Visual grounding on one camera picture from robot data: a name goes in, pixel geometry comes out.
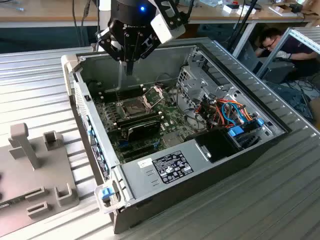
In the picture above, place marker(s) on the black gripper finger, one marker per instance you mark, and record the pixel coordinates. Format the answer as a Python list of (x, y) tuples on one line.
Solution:
[(107, 40), (151, 43)]

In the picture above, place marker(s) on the CPU socket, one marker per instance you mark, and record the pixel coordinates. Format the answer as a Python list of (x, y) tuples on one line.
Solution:
[(131, 107)]

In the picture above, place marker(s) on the black RAM slots white clips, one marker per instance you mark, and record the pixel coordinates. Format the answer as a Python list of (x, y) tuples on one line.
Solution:
[(130, 92)]

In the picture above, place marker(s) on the long wooden desk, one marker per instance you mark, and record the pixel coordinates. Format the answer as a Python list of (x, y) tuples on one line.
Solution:
[(62, 11)]

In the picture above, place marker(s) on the silver metal drive cage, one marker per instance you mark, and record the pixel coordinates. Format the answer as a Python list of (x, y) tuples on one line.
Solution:
[(197, 83)]

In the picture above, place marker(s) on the green motherboard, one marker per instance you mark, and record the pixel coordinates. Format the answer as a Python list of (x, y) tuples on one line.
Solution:
[(172, 120)]

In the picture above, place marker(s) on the black graphics card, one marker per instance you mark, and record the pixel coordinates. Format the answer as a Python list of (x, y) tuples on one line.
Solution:
[(145, 130)]

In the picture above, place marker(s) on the white and red box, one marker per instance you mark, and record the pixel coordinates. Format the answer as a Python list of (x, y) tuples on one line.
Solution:
[(231, 9)]

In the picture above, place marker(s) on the grey chipset heat sink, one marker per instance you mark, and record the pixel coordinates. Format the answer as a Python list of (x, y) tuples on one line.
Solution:
[(172, 140)]

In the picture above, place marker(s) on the black tripod legs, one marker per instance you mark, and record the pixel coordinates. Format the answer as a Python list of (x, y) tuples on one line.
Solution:
[(250, 11)]

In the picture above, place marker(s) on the black expansion slots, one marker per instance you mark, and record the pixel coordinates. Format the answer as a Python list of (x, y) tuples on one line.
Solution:
[(140, 152)]

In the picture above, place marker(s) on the small white sticker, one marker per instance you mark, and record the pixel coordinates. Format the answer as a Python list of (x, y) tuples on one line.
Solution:
[(145, 163)]

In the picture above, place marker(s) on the black plastic drive housing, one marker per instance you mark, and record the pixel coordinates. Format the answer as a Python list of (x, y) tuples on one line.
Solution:
[(217, 145)]

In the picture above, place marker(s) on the blue disk carrier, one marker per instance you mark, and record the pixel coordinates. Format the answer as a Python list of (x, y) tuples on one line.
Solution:
[(236, 131)]

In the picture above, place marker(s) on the black rating label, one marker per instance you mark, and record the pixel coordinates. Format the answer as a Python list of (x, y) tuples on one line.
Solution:
[(172, 166)]

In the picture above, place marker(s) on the small open cardboard box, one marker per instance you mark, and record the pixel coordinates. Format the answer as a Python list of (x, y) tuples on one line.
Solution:
[(280, 10)]

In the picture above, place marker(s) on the grey power supply unit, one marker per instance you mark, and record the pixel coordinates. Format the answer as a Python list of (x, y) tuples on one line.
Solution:
[(140, 180)]

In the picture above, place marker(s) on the person in dark shirt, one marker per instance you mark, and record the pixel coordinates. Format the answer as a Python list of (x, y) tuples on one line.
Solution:
[(300, 51)]

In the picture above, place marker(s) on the dark floor panel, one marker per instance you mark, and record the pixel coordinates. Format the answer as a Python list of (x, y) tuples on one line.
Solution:
[(295, 96)]

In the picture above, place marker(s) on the blue case latch clip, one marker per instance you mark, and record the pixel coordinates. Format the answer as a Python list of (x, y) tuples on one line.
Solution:
[(106, 193)]

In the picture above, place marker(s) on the grey parts rack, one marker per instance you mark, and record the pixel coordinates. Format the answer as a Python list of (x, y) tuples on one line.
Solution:
[(37, 180)]

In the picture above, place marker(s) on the open black PC case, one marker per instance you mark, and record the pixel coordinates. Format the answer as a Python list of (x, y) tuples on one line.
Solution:
[(200, 192)]

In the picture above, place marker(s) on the large cardboard box flaps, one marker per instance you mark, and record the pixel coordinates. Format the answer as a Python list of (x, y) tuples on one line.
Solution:
[(311, 7)]

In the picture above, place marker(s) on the brown floor cardboard box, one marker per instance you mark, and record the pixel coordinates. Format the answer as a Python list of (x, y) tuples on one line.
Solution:
[(315, 110)]

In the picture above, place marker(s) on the green RAM stick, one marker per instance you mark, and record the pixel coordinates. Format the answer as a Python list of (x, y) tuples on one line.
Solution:
[(15, 201)]

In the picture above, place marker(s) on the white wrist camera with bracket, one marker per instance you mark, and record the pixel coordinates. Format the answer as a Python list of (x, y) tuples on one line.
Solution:
[(165, 30)]

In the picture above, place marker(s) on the aluminium profile frame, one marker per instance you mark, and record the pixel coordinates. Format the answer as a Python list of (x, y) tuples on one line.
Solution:
[(307, 37)]

